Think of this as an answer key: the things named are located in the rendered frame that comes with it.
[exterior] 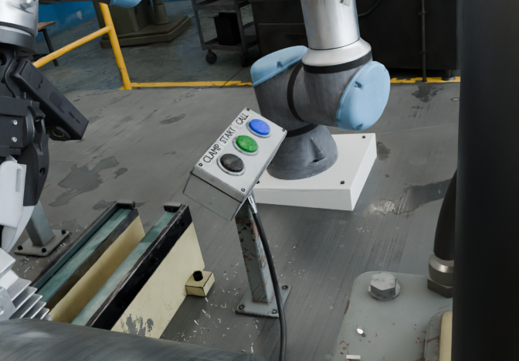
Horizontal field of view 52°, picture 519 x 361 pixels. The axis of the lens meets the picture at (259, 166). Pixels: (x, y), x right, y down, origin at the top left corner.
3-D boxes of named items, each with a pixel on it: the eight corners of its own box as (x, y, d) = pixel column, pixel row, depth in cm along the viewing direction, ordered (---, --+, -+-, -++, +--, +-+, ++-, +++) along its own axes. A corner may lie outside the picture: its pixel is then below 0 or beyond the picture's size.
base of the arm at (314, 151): (279, 144, 119) (269, 103, 115) (345, 141, 113) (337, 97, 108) (256, 180, 108) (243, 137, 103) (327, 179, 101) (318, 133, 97)
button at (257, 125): (261, 144, 72) (266, 135, 71) (242, 134, 72) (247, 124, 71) (269, 134, 75) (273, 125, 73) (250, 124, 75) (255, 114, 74)
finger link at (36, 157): (-2, 205, 53) (-1, 117, 53) (11, 203, 54) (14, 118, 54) (34, 207, 51) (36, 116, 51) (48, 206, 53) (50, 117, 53)
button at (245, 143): (249, 163, 68) (254, 153, 67) (228, 151, 68) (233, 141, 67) (256, 151, 71) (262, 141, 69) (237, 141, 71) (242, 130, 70)
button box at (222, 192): (230, 223, 65) (246, 194, 62) (180, 193, 65) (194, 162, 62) (274, 156, 78) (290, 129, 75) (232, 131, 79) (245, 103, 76)
